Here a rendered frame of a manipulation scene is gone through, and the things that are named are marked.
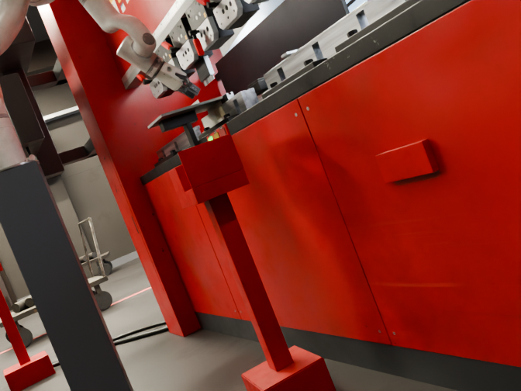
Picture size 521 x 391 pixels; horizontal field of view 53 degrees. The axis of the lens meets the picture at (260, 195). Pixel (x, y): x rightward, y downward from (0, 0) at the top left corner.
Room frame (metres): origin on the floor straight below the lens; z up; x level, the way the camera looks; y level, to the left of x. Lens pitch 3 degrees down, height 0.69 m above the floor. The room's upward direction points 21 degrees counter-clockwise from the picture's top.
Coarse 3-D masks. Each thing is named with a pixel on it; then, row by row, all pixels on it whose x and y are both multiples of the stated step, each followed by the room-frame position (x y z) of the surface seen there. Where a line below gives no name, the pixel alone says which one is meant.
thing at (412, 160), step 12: (408, 144) 1.14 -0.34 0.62; (420, 144) 1.09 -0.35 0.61; (384, 156) 1.19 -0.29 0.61; (396, 156) 1.16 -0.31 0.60; (408, 156) 1.13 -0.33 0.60; (420, 156) 1.10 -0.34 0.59; (432, 156) 1.09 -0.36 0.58; (384, 168) 1.20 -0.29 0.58; (396, 168) 1.17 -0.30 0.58; (408, 168) 1.14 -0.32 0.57; (420, 168) 1.11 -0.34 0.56; (432, 168) 1.09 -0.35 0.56; (396, 180) 1.18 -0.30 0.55
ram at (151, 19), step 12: (132, 0) 2.40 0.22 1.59; (144, 0) 2.29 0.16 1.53; (156, 0) 2.20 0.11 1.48; (168, 0) 2.11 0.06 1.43; (192, 0) 1.95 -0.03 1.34; (120, 12) 2.56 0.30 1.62; (132, 12) 2.45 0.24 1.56; (144, 12) 2.33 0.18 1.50; (156, 12) 2.24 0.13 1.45; (180, 12) 2.06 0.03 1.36; (144, 24) 2.37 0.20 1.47; (156, 24) 2.27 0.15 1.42; (168, 24) 2.18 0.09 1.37; (108, 36) 2.81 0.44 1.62; (120, 36) 2.67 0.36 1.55; (168, 36) 2.24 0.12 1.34; (156, 48) 2.36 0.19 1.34; (120, 60) 2.78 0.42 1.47; (120, 72) 2.84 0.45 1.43; (132, 84) 2.79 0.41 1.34
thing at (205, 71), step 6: (204, 60) 2.09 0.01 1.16; (198, 66) 2.14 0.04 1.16; (204, 66) 2.10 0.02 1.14; (210, 66) 2.09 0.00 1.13; (198, 72) 2.16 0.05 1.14; (204, 72) 2.12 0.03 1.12; (210, 72) 2.09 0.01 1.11; (204, 78) 2.14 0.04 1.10; (210, 78) 2.11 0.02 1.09; (204, 84) 2.17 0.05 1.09
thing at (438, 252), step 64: (512, 0) 0.86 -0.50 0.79; (384, 64) 1.13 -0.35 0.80; (448, 64) 1.00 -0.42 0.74; (512, 64) 0.89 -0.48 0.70; (256, 128) 1.66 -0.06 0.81; (320, 128) 1.39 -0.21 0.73; (384, 128) 1.19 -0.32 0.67; (448, 128) 1.04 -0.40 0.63; (512, 128) 0.93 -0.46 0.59; (256, 192) 1.79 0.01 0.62; (320, 192) 1.48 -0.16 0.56; (384, 192) 1.26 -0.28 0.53; (448, 192) 1.10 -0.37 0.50; (512, 192) 0.97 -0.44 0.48; (192, 256) 2.53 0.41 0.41; (256, 256) 1.95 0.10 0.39; (320, 256) 1.59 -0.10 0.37; (384, 256) 1.34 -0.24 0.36; (448, 256) 1.15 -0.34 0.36; (512, 256) 1.01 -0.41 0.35; (320, 320) 1.71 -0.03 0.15; (384, 320) 1.42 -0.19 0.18; (448, 320) 1.21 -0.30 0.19; (512, 320) 1.06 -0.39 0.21; (448, 384) 1.29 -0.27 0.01; (512, 384) 1.12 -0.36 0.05
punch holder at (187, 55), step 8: (176, 24) 2.11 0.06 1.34; (184, 24) 2.07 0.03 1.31; (176, 32) 2.14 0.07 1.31; (184, 32) 2.08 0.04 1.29; (176, 40) 2.16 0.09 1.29; (184, 40) 2.11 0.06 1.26; (192, 40) 2.08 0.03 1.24; (184, 48) 2.12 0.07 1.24; (192, 48) 2.07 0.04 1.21; (184, 56) 2.15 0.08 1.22; (192, 56) 2.08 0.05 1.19; (200, 56) 2.08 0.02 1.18; (208, 56) 2.11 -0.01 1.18; (184, 64) 2.17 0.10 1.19; (192, 64) 2.15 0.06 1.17
